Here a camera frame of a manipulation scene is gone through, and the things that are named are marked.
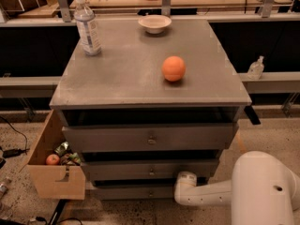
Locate grey bottom drawer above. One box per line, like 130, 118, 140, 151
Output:
90, 185, 173, 200

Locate grey drawer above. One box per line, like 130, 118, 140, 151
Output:
62, 123, 238, 153
90, 185, 173, 200
82, 159, 218, 181

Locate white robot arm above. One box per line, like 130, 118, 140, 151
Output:
174, 151, 300, 225

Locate grey drawer cabinet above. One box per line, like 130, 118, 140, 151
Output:
50, 19, 251, 189

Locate grey top drawer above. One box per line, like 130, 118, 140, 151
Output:
62, 123, 238, 153

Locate grey middle drawer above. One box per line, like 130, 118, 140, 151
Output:
82, 159, 218, 181

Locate orange ball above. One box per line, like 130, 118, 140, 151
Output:
161, 56, 186, 82

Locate white ceramic bowl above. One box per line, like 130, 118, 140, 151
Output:
138, 15, 172, 35

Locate green snack packets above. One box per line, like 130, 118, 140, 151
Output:
54, 142, 82, 166

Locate clear plastic water bottle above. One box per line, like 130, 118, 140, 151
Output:
74, 0, 101, 55

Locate clear sanitizer pump bottle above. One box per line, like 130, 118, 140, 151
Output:
247, 56, 264, 80

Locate red apple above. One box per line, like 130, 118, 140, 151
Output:
46, 154, 60, 165

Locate wooden box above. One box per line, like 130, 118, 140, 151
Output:
27, 111, 85, 200

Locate black power adapter with cable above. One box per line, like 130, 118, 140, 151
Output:
1, 116, 29, 158

